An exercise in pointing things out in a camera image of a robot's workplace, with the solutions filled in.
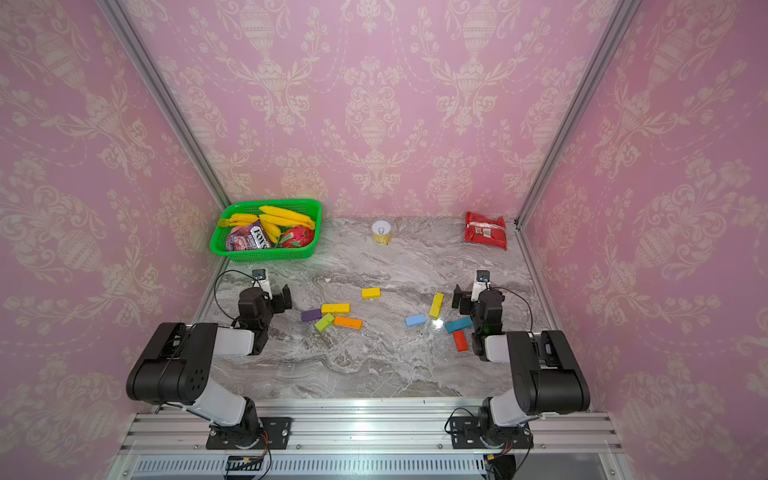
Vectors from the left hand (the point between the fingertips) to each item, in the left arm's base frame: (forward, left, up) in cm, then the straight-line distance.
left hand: (273, 287), depth 95 cm
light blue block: (-8, -46, -5) cm, 47 cm away
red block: (-14, -59, -5) cm, 61 cm away
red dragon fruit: (+20, -5, +3) cm, 21 cm away
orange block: (-9, -24, -6) cm, 27 cm away
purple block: (-6, -12, -6) cm, 15 cm away
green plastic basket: (+34, -7, +4) cm, 35 cm away
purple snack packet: (+19, +13, +2) cm, 24 cm away
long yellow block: (-4, -20, -6) cm, 21 cm away
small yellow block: (+2, -31, -5) cm, 31 cm away
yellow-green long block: (-4, -52, -5) cm, 53 cm away
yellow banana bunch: (+27, +7, +4) cm, 28 cm away
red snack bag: (+27, -75, 0) cm, 80 cm away
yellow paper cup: (+24, -34, +1) cm, 42 cm away
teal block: (-10, -59, -4) cm, 60 cm away
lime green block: (-9, -18, -4) cm, 20 cm away
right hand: (0, -62, +3) cm, 62 cm away
